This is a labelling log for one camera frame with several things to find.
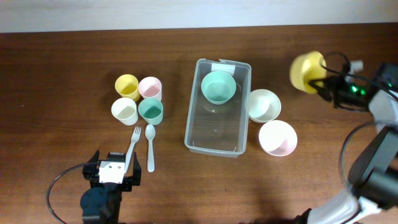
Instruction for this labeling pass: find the cream plastic cup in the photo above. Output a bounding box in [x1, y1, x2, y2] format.
[111, 98, 138, 126]

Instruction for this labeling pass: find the yellow plastic cup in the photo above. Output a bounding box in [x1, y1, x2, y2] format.
[114, 74, 141, 101]

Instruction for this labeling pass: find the green plastic cup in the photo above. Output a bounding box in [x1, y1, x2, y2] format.
[138, 98, 164, 126]

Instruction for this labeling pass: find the white plastic fork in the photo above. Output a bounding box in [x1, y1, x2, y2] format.
[124, 126, 141, 173]

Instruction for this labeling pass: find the white plastic bowl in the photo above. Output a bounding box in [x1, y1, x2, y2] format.
[248, 89, 282, 123]

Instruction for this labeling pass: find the pink plastic cup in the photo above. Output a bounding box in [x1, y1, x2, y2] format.
[138, 77, 162, 101]

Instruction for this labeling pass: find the clear plastic container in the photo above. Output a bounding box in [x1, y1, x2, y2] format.
[184, 58, 251, 158]

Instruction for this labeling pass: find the pink plastic bowl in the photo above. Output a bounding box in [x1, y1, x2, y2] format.
[258, 120, 298, 157]

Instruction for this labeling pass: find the yellow plastic bowl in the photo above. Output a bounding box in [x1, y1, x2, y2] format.
[289, 51, 326, 94]

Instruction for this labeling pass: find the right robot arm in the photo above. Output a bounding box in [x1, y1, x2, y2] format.
[184, 56, 397, 223]

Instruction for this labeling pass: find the white plastic spoon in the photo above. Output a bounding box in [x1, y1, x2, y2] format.
[145, 124, 155, 172]

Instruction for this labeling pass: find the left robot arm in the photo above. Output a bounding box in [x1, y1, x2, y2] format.
[80, 151, 141, 224]

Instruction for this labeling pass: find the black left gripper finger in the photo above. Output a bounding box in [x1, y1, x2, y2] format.
[88, 150, 100, 164]
[132, 153, 142, 186]

